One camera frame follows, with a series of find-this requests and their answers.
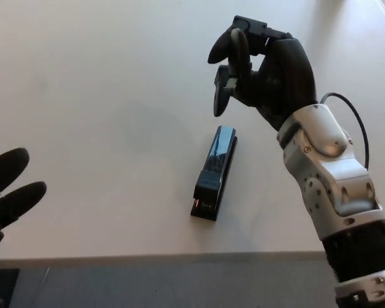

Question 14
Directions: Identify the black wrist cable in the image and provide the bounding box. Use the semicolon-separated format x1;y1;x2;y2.
319;92;372;171

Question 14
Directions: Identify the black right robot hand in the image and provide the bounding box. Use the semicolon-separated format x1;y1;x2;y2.
207;14;319;133

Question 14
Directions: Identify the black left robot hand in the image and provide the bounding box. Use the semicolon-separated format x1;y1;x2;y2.
0;147;48;259

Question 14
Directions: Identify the black glossy desk stapler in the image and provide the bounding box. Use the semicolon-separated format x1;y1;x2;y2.
189;125;239;223

